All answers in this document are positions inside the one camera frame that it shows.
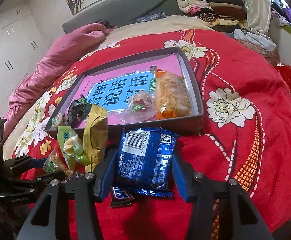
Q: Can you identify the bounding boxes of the stack of folded clothes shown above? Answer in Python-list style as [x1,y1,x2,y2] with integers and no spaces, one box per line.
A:
[176,0,247,31]

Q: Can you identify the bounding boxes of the dark patterned pillow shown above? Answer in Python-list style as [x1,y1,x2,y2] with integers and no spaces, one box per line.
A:
[136,13,167,23]

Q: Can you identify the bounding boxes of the grey headboard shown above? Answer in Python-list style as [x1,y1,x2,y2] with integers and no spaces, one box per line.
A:
[62,0,182,34]

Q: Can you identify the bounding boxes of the green label pastry packet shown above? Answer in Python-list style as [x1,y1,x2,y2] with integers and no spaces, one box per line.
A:
[43,148,72,176]

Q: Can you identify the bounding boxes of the blue biscuit packet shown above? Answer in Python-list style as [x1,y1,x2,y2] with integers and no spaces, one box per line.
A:
[115,127,180,198]

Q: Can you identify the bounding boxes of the dark shallow cardboard tray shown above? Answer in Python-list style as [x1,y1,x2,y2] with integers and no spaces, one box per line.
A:
[45,47,203,138]

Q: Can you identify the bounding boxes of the cream satin curtain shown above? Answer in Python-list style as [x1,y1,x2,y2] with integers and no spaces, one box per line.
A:
[244,0,271,35]

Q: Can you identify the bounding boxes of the snickers bar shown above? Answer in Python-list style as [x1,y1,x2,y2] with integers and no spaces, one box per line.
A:
[110,187,134,208]

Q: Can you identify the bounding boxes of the orange cracker packet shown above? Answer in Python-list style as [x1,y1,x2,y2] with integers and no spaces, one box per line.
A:
[155,69,192,120]

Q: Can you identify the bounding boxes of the yellow wafer bar packet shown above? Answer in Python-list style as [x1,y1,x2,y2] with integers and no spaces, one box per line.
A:
[83,105,108,173]

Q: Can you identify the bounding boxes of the white wardrobe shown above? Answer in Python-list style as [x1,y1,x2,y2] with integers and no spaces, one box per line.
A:
[0,4,47,116]

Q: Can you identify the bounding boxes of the pink and blue workbook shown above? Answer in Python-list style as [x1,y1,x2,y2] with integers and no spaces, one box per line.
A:
[63,53,182,128]

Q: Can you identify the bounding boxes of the green milk candy bag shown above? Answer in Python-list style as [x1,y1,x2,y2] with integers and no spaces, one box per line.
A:
[57,126,91,171]

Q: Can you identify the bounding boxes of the clothes on window sill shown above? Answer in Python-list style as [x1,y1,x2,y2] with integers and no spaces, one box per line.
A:
[271,0,291,34]

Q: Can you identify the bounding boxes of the red floral blanket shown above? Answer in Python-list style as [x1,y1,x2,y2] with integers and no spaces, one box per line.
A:
[13,29,291,232]

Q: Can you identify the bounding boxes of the red plastic bag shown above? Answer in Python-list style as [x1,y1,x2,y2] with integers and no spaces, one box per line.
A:
[275,62,291,90]

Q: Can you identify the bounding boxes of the floral fabric basket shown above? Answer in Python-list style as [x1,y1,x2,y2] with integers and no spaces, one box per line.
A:
[233,29,279,66]

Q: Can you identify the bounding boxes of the black green snack packet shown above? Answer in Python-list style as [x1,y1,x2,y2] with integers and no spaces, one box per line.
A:
[67,95,92,128]

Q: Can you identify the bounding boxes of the clear red candy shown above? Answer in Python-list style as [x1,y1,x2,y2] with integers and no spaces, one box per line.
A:
[120,90,156,124]

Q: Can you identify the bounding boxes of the pink quilt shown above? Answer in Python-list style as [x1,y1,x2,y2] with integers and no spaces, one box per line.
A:
[3,23,110,140]

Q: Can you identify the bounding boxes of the round green label cookie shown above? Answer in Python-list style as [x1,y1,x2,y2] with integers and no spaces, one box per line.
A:
[51,113,67,128]

